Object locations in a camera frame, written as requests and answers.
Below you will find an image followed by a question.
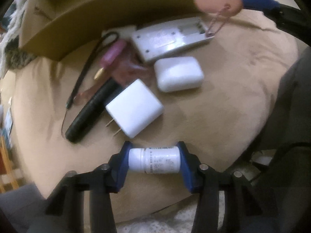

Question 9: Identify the white pill bottle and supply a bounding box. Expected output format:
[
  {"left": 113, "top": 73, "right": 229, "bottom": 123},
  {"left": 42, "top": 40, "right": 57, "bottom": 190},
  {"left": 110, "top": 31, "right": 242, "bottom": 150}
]
[{"left": 128, "top": 146, "right": 181, "bottom": 174}]

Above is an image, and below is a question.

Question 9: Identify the pink translucent scraping comb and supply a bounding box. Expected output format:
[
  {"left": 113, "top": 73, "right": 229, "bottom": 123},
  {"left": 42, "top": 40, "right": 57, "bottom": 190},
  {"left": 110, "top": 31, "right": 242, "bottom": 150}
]
[{"left": 73, "top": 48, "right": 153, "bottom": 106}]

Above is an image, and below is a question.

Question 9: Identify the white rounded case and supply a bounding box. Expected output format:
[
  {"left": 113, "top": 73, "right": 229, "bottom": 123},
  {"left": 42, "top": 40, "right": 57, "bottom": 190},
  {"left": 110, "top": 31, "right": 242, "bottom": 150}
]
[{"left": 154, "top": 56, "right": 204, "bottom": 93}]

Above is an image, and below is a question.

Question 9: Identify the pink gold-tipped tube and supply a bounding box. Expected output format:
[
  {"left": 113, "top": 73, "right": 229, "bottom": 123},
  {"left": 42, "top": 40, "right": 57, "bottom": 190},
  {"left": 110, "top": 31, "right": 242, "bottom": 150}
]
[{"left": 94, "top": 39, "right": 128, "bottom": 81}]

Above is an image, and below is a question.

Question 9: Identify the black white furry blanket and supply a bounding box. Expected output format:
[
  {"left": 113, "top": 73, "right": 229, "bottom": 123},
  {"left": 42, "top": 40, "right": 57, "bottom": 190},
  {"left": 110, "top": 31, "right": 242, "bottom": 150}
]
[{"left": 1, "top": 0, "right": 36, "bottom": 78}]

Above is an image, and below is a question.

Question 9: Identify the brown cardboard box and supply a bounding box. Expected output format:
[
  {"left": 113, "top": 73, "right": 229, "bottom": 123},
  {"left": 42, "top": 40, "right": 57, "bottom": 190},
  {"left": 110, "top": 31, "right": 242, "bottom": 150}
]
[{"left": 19, "top": 0, "right": 198, "bottom": 61}]

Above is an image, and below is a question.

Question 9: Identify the white wall charger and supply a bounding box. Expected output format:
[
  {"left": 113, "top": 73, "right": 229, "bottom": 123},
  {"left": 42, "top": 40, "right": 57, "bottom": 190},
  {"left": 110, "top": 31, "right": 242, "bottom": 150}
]
[{"left": 105, "top": 79, "right": 164, "bottom": 138}]

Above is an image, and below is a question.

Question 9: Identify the black cylindrical device with strap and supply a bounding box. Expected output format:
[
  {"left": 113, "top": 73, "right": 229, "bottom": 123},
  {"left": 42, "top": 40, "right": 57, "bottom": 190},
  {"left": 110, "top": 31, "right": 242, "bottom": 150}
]
[{"left": 61, "top": 31, "right": 121, "bottom": 143}]

